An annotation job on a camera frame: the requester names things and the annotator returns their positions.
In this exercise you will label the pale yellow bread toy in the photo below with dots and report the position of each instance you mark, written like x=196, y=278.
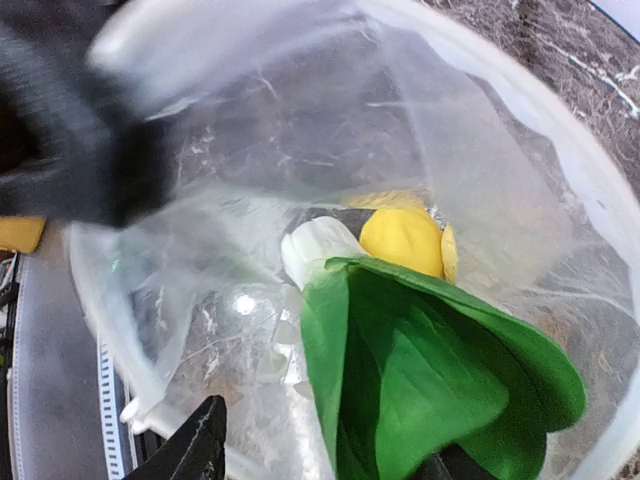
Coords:
x=412, y=200

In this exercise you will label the yellow lemon toy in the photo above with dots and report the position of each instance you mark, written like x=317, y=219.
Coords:
x=409, y=238

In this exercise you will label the clear zip top bag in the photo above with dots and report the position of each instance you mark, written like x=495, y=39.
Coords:
x=277, y=110

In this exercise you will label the yellow storage bin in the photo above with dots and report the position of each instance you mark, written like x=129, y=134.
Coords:
x=21, y=234

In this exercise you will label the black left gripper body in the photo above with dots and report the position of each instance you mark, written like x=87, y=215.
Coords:
x=71, y=149

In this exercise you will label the grey slotted cable duct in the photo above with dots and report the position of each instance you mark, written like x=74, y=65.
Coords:
x=61, y=389

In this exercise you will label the green bok choy toy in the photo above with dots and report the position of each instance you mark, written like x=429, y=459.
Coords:
x=404, y=366

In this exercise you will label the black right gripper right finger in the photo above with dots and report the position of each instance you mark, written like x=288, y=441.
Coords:
x=453, y=464

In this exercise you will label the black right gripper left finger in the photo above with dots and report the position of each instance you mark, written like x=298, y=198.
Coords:
x=195, y=450

